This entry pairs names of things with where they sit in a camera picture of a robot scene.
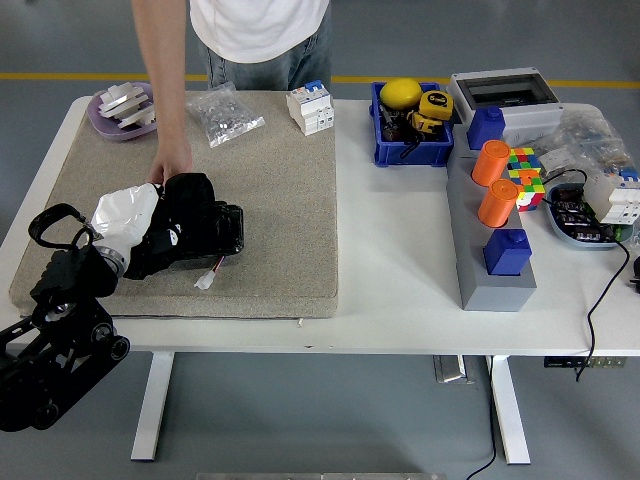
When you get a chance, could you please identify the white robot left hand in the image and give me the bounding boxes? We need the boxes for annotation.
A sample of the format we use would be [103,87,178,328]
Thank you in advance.
[91,181,182,254]

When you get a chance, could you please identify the person's right hand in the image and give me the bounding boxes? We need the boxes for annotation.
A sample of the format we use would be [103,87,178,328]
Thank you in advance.
[146,135,195,184]

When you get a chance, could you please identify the black table control panel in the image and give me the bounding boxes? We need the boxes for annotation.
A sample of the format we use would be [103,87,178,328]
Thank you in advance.
[543,356,626,370]

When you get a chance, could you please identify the white flat plastic piece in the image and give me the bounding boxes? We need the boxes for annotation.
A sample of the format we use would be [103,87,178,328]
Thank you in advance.
[117,103,158,129]

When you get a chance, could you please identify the clear bag of metal nuts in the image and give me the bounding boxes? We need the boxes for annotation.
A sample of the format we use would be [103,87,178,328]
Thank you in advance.
[184,81,266,149]

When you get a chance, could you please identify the purple dish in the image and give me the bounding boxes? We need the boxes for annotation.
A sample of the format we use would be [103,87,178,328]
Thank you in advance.
[87,82,159,143]

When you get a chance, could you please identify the white ribbed plastic piece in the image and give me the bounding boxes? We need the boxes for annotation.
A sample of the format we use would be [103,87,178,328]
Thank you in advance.
[99,83,150,120]

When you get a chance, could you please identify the grey-brown mat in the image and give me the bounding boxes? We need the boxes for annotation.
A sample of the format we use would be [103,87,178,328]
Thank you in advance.
[9,88,341,320]

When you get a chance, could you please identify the white circuit breaker blue switches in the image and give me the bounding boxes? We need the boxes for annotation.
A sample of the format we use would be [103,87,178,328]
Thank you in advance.
[285,79,335,137]

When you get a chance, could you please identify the person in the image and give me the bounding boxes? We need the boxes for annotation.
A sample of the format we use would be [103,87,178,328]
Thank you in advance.
[188,0,334,93]

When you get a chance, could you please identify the white table leg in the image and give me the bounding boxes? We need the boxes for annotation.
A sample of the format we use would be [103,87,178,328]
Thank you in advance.
[130,351,175,461]
[486,355,531,466]

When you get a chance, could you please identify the black hand tools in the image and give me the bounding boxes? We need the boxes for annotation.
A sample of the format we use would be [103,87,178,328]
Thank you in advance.
[379,103,418,159]

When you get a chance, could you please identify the yellow ball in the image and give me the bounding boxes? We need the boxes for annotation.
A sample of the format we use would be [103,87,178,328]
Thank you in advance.
[379,78,423,110]

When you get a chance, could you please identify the blue plastic bin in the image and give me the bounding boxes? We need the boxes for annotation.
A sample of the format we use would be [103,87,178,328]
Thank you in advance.
[369,81,455,169]

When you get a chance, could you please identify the yellow tape measure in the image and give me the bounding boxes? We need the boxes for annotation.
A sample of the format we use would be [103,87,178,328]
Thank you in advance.
[406,89,454,138]

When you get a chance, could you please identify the blue square block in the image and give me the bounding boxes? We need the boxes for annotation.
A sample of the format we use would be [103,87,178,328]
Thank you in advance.
[482,228,533,277]
[466,105,507,151]

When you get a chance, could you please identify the orange cylinder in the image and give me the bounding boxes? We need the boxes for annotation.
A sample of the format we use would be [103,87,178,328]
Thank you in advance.
[477,179,520,231]
[470,139,511,188]

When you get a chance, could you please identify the long grey block holder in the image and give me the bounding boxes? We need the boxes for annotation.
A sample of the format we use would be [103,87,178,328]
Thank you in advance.
[445,124,539,313]

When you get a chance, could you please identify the colourful puzzle cube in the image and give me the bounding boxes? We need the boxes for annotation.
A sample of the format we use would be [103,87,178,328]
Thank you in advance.
[513,168,546,213]
[507,147,543,180]

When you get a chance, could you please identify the grey electrical distribution box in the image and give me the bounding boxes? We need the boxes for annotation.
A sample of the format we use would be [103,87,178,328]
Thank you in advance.
[445,67,565,146]

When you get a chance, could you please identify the blue-grey dish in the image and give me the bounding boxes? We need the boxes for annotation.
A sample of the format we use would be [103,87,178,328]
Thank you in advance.
[544,183,635,251]

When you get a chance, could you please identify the black electronic modules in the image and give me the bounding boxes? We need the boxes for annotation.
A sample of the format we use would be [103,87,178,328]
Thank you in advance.
[552,187,618,246]

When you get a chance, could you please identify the clear bag of parts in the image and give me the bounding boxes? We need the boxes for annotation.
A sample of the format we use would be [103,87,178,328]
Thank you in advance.
[535,107,636,177]

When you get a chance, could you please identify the white circuit breaker cluster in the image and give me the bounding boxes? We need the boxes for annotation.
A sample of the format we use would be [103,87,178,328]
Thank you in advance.
[583,167,640,226]

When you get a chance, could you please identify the panel wire with white connector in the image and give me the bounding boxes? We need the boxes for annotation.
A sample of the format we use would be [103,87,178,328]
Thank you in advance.
[193,254,227,291]

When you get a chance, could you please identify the silver metal bracket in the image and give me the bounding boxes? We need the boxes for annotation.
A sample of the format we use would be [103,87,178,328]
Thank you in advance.
[432,354,476,385]

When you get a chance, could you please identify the black floor cable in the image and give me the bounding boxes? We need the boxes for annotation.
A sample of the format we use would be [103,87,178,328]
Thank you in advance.
[464,357,502,480]

